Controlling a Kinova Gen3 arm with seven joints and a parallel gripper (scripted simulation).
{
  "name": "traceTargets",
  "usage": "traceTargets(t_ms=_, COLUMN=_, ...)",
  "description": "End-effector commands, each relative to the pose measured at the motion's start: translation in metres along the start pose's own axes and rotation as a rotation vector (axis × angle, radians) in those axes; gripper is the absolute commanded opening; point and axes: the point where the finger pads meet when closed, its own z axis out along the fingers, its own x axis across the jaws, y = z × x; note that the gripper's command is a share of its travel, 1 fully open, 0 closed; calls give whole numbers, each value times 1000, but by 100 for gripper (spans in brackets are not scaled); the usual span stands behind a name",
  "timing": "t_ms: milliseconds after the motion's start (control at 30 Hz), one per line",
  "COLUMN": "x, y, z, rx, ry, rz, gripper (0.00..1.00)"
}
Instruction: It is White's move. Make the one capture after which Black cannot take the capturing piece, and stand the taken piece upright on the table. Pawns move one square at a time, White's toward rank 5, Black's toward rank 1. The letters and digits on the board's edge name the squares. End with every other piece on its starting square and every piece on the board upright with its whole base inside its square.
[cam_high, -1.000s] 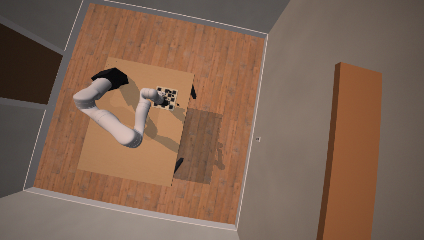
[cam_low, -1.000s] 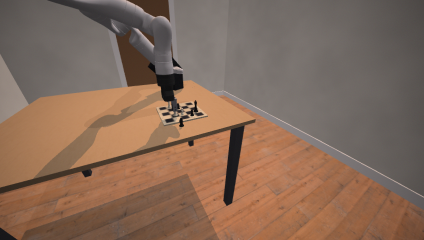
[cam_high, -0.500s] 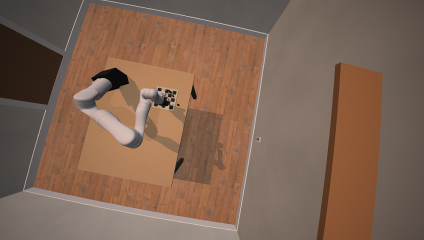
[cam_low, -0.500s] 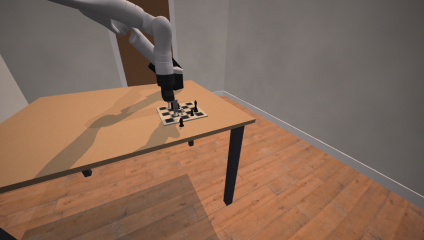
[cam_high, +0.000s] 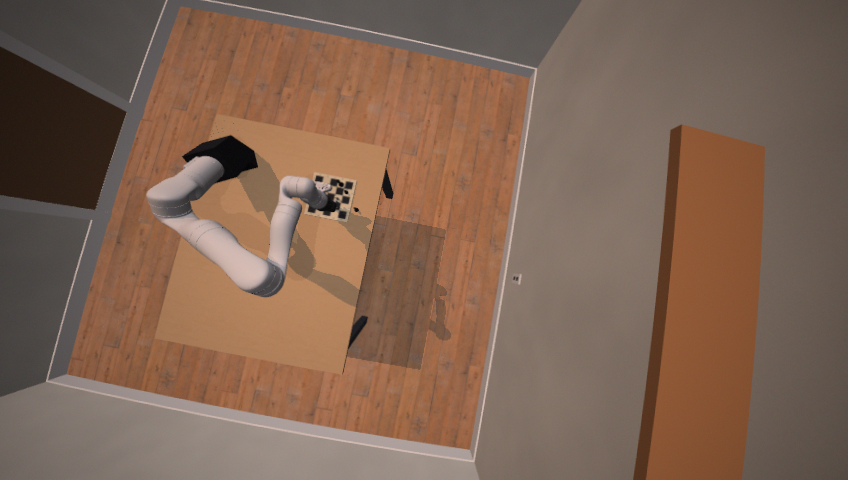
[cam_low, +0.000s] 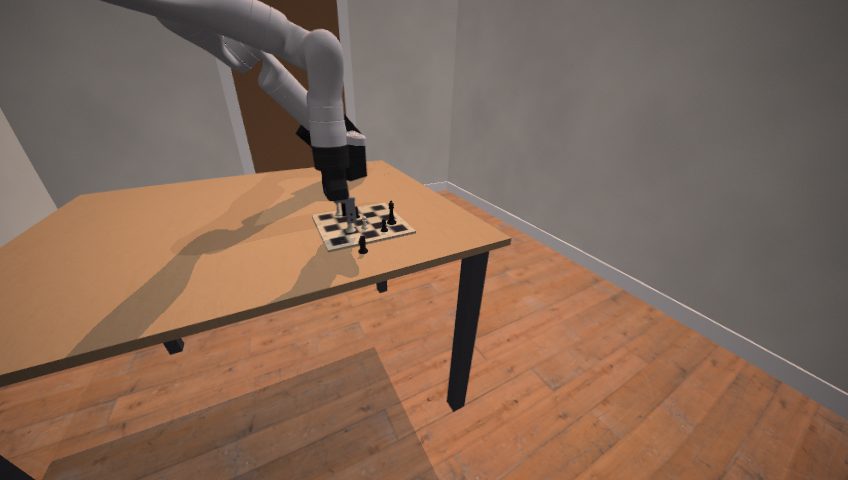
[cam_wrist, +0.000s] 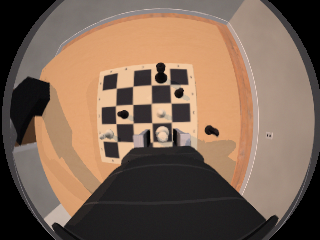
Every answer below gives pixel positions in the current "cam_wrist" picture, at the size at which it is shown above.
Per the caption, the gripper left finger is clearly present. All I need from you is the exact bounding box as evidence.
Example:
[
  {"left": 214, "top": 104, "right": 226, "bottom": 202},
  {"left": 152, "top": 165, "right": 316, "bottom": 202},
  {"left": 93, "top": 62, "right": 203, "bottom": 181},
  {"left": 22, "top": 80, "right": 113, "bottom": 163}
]
[{"left": 133, "top": 129, "right": 151, "bottom": 148}]

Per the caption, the chessboard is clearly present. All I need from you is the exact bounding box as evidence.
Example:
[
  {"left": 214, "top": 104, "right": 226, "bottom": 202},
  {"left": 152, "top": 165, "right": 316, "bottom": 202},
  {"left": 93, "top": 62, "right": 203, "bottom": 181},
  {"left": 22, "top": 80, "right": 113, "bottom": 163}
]
[{"left": 97, "top": 63, "right": 197, "bottom": 164}]

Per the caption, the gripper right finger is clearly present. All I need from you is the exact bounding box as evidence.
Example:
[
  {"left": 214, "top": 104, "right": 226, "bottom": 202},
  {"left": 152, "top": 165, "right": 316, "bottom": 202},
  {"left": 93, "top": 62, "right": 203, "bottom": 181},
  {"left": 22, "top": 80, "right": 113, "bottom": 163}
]
[{"left": 173, "top": 128, "right": 190, "bottom": 146}]

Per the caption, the white bishop chess piece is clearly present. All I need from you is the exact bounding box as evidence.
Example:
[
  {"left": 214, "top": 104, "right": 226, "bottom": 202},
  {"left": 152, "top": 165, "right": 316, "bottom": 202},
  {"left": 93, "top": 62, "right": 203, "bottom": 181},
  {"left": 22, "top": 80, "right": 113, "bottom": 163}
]
[{"left": 99, "top": 129, "right": 114, "bottom": 140}]

